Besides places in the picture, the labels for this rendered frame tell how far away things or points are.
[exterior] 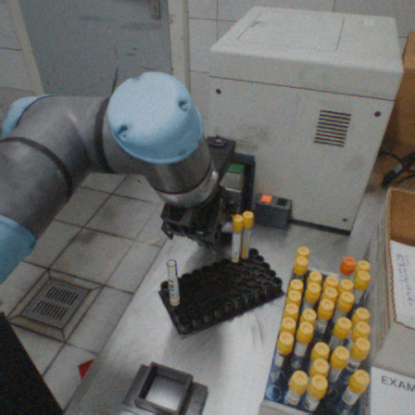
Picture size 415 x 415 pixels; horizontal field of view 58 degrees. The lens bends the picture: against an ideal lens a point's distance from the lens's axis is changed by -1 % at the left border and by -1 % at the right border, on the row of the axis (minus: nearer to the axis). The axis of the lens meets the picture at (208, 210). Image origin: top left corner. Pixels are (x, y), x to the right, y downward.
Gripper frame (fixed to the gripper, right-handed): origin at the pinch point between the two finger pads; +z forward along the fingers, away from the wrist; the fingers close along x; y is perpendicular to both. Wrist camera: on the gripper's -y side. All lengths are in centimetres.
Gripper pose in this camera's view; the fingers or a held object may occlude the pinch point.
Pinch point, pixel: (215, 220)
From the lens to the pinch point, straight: 64.7
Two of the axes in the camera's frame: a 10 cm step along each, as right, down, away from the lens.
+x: 9.5, 2.1, -2.4
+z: 1.6, 3.5, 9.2
